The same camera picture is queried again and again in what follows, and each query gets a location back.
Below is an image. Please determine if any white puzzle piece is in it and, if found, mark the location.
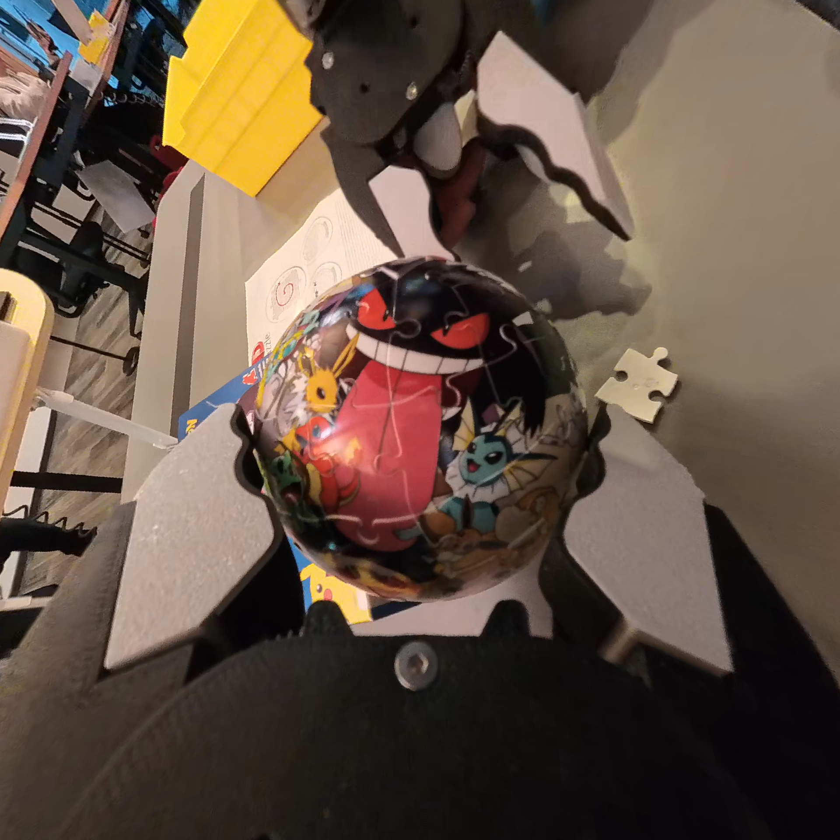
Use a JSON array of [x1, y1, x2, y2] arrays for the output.
[[595, 347, 679, 425]]

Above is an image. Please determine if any brown wooden desk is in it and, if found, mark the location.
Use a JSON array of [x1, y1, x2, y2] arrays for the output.
[[0, 49, 74, 240]]

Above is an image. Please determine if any blue puzzle box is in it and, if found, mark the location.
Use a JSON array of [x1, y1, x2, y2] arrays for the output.
[[177, 328, 373, 626]]

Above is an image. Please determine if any black office chair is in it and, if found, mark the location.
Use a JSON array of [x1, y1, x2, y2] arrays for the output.
[[16, 217, 155, 375]]

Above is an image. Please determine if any yellow plastic bin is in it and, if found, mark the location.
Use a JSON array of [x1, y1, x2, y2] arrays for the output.
[[162, 0, 324, 198]]

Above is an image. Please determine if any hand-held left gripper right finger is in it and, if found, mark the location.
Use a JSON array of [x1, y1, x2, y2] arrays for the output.
[[539, 402, 734, 676]]

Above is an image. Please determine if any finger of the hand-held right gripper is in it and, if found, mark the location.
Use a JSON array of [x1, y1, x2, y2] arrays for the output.
[[474, 30, 636, 242], [369, 163, 463, 262]]

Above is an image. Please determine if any white table brace rod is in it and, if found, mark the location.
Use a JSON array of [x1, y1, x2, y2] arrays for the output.
[[36, 387, 179, 451]]

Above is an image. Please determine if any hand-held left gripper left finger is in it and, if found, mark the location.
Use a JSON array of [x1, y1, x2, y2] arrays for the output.
[[105, 402, 308, 672]]

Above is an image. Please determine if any white instruction leaflet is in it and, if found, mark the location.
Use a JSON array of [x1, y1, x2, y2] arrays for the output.
[[245, 190, 395, 368]]

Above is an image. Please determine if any colourful puzzle ball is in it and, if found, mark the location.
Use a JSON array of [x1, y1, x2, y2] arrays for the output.
[[252, 255, 589, 602]]

